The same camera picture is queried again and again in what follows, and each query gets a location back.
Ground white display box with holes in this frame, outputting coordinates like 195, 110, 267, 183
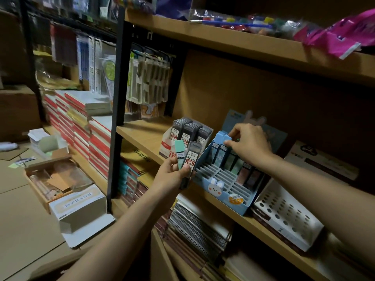
251, 140, 360, 253

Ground person's right hand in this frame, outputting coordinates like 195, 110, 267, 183
224, 123, 274, 171

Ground dark grey pencil lead case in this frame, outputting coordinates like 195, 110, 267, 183
179, 141, 203, 190

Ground blue bunny display box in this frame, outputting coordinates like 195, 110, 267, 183
191, 109, 288, 217

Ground paper slip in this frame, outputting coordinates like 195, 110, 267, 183
8, 157, 38, 169

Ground row of hanging stationery packets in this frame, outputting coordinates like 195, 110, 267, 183
49, 23, 117, 95

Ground row of hanging white packets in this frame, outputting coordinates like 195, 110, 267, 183
126, 49, 174, 105

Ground light blue pencil lead case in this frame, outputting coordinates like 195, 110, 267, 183
216, 131, 232, 145

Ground person's left hand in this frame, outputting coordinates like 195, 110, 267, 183
152, 156, 192, 200

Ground person's right forearm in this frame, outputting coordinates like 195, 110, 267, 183
258, 156, 375, 272

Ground teal pencil lead case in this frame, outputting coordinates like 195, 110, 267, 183
174, 139, 186, 170

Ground dark blue bag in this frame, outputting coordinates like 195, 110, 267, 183
155, 0, 194, 21

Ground stack of spiral notebooks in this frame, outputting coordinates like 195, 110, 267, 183
166, 194, 233, 262

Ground stack of blue notebooks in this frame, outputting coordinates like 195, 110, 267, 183
117, 160, 142, 204

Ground large brown cardboard box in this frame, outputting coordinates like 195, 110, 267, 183
0, 85, 42, 143

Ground white lead display box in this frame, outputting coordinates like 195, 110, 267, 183
159, 116, 214, 161

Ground row of pastel lead cases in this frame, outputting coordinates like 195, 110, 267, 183
209, 140, 264, 189

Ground flat cardboard piece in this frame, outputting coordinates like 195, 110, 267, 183
0, 147, 29, 161

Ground wooden shelf unit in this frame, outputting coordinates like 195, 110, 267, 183
44, 0, 375, 281

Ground yellow flat box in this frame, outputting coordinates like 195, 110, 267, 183
121, 140, 160, 174

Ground pile of pink packets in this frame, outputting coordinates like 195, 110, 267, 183
293, 8, 375, 60

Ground rows of grey lead cases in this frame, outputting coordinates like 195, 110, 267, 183
170, 117, 213, 145

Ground small white green box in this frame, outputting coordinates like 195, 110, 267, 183
28, 128, 70, 160

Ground person's left forearm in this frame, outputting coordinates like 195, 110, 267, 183
57, 184, 180, 281

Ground paint pot set packet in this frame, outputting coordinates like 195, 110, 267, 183
188, 9, 295, 38

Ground white open-lid carton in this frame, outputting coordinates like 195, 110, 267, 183
49, 184, 116, 249

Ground colourful packet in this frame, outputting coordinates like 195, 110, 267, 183
112, 0, 156, 14

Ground black metal shelf frame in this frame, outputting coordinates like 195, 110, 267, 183
18, 0, 188, 214

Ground stack of red white notebooks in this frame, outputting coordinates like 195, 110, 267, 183
43, 89, 113, 180

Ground open brown cardboard box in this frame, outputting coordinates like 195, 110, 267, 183
23, 156, 95, 214

